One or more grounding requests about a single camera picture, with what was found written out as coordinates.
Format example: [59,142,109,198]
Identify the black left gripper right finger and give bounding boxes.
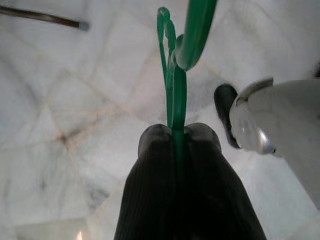
[179,122,267,240]

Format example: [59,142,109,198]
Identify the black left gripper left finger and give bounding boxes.
[113,123,180,240]

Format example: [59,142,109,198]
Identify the green plastic hanger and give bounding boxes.
[156,0,219,191]

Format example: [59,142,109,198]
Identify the silver robot leg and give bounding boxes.
[229,76,320,211]

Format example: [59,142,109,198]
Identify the metal clothes rack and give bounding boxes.
[0,5,90,32]

